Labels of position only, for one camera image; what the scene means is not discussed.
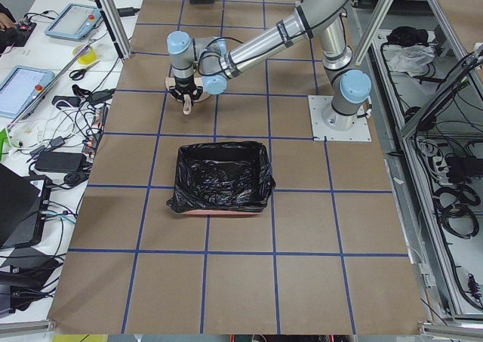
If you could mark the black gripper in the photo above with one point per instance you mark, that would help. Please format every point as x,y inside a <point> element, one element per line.
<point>184,89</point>

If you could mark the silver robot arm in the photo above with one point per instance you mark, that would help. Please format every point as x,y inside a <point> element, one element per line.
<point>202,67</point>

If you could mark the black bag lined bin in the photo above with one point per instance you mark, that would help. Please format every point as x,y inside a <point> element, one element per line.
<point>223,177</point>

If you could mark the yellow tape roll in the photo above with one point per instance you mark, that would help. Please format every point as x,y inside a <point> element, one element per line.
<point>87,55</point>

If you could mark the upper teach pendant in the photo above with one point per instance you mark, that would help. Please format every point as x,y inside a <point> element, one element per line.
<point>74,22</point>

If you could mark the teach pendant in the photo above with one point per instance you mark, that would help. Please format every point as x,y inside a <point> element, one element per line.
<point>20,88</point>
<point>74,22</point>

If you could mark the black power adapter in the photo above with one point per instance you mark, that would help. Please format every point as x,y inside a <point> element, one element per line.
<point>60,162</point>

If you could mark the lower teach pendant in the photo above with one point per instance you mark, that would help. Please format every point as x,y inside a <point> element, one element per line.
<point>20,88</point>

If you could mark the black laptop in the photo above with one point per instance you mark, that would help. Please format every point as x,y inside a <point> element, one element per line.
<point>23,203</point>

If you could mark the black handled scissors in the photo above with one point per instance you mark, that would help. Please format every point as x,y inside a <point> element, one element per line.
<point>79,74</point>

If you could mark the aluminium frame post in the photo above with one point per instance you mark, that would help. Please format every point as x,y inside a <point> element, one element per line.
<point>115,28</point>

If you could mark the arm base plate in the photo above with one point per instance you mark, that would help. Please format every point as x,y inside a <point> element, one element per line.
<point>327,125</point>

